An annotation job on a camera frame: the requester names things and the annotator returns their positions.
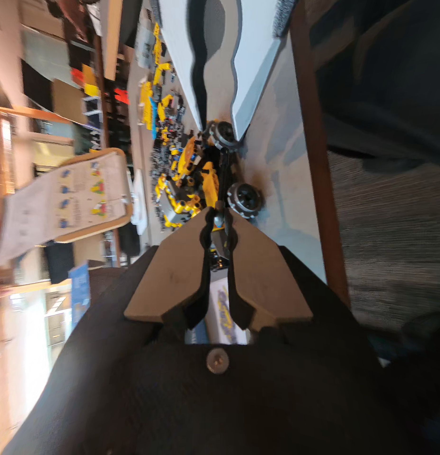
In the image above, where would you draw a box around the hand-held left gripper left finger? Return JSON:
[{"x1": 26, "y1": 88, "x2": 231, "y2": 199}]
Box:
[{"x1": 123, "y1": 206, "x2": 215, "y2": 329}]

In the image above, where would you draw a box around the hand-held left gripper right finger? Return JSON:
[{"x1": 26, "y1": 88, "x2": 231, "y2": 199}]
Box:
[{"x1": 224, "y1": 207, "x2": 314, "y2": 330}]

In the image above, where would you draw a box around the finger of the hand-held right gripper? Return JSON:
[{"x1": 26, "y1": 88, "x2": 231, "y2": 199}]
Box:
[
  {"x1": 158, "y1": 0, "x2": 209, "y2": 133},
  {"x1": 230, "y1": 0, "x2": 289, "y2": 141}
]

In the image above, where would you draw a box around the yellow black brick vehicle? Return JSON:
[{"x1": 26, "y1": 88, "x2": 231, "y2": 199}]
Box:
[{"x1": 154, "y1": 119, "x2": 263, "y2": 272}]

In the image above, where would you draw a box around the black axle with grey elbow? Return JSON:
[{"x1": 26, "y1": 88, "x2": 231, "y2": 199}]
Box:
[{"x1": 214, "y1": 147, "x2": 232, "y2": 228}]

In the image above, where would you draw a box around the grey desk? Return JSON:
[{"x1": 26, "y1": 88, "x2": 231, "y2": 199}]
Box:
[{"x1": 124, "y1": 0, "x2": 350, "y2": 345}]

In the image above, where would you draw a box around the grey motor brick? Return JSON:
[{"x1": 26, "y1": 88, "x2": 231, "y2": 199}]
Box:
[{"x1": 135, "y1": 27, "x2": 155, "y2": 69}]

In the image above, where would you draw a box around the building instruction booklet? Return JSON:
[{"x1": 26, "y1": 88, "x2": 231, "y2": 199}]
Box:
[{"x1": 204, "y1": 275, "x2": 250, "y2": 346}]

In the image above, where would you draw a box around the instruction sheet on wooden stand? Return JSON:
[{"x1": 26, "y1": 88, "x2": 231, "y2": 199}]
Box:
[{"x1": 53, "y1": 147, "x2": 148, "y2": 244}]

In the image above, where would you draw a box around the blue cardboard box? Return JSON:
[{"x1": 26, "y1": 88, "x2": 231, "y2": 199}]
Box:
[{"x1": 68, "y1": 261, "x2": 92, "y2": 322}]

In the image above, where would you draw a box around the printed instruction sheet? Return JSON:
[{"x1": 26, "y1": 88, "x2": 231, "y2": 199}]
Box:
[{"x1": 0, "y1": 153, "x2": 126, "y2": 269}]

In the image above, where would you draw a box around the yellow brick frame assembly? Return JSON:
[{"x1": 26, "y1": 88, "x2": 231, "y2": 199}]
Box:
[{"x1": 139, "y1": 22, "x2": 172, "y2": 130}]

